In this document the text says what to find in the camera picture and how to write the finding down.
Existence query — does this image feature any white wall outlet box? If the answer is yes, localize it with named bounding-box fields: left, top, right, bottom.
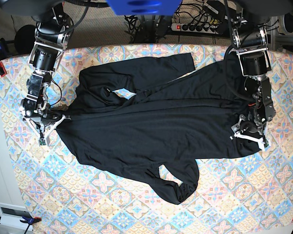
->
left=0, top=202, right=31, bottom=231

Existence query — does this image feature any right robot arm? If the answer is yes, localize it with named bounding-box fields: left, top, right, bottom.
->
left=0, top=0, right=76, bottom=146

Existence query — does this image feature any lower left table clamp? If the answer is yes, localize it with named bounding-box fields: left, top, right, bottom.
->
left=0, top=215, right=42, bottom=234

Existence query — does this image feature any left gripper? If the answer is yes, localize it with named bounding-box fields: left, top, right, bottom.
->
left=230, top=114, right=267, bottom=146

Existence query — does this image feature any white power strip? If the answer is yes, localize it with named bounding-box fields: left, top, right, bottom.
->
left=170, top=23, right=218, bottom=34

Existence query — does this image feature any black t-shirt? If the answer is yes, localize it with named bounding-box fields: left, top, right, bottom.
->
left=56, top=53, right=259, bottom=204

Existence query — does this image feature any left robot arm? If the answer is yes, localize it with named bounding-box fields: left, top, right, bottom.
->
left=224, top=0, right=293, bottom=151

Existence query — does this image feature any patterned tablecloth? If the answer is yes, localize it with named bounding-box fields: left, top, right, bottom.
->
left=0, top=52, right=293, bottom=234

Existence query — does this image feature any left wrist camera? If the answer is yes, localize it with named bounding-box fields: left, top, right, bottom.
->
left=259, top=140, right=270, bottom=152

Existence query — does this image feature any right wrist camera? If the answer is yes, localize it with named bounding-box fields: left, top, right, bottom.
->
left=39, top=137, right=50, bottom=146

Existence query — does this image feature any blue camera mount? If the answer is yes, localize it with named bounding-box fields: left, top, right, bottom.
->
left=106, top=0, right=182, bottom=16

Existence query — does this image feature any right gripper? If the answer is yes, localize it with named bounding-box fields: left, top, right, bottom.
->
left=22, top=110, right=71, bottom=144

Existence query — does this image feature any black round stool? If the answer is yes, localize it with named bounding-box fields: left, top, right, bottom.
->
left=14, top=25, right=36, bottom=55

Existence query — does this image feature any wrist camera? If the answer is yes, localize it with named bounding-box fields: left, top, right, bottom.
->
left=39, top=137, right=50, bottom=146
left=259, top=140, right=270, bottom=152

